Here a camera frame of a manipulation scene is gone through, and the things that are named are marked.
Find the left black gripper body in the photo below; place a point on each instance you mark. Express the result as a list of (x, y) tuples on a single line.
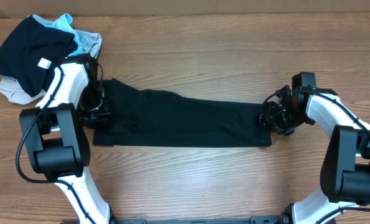
[(101, 113)]

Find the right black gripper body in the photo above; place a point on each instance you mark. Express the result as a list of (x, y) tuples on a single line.
[(268, 115)]

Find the black polo shirt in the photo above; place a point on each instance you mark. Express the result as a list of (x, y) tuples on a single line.
[(164, 118)]

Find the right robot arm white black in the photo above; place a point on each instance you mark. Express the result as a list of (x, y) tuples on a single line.
[(345, 172)]

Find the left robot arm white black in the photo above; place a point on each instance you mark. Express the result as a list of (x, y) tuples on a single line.
[(54, 136)]

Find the light denim jeans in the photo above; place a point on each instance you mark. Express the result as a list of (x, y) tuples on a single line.
[(91, 42)]

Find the beige folded garment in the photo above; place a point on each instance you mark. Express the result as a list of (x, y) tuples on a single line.
[(15, 94)]

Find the folded black garment on pile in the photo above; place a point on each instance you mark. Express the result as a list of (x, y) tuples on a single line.
[(24, 48)]

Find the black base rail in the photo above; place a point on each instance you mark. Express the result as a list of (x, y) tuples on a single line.
[(271, 219)]

